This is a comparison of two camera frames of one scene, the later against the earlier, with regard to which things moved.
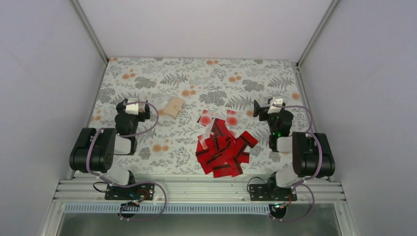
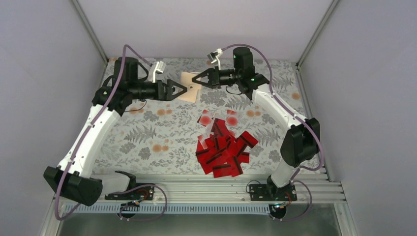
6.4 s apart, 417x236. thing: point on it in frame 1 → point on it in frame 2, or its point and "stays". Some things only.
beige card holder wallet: (174, 106) → (192, 86)
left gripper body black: (142, 117) → (160, 96)
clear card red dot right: (232, 118) stays
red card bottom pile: (222, 170) stays
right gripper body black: (263, 110) → (216, 78)
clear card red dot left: (205, 117) stays
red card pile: (220, 132) stays
